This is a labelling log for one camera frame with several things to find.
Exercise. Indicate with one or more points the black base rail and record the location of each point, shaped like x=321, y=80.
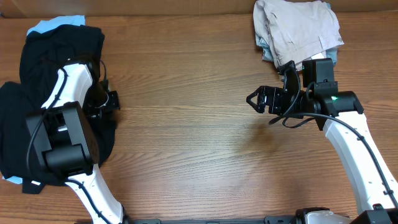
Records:
x=211, y=221

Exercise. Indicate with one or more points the black clothes pile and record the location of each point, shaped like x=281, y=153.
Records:
x=40, y=59

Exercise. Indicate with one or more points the grey-blue folded garment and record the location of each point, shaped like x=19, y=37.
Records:
x=267, y=55

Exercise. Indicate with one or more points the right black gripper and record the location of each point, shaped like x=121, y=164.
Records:
x=275, y=93

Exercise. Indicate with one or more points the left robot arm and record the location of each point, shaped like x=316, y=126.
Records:
x=63, y=144

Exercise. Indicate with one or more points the beige folded trousers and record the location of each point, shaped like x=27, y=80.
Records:
x=296, y=30

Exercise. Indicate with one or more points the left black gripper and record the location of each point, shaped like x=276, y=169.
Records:
x=107, y=113

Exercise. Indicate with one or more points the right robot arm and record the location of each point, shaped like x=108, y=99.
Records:
x=313, y=94

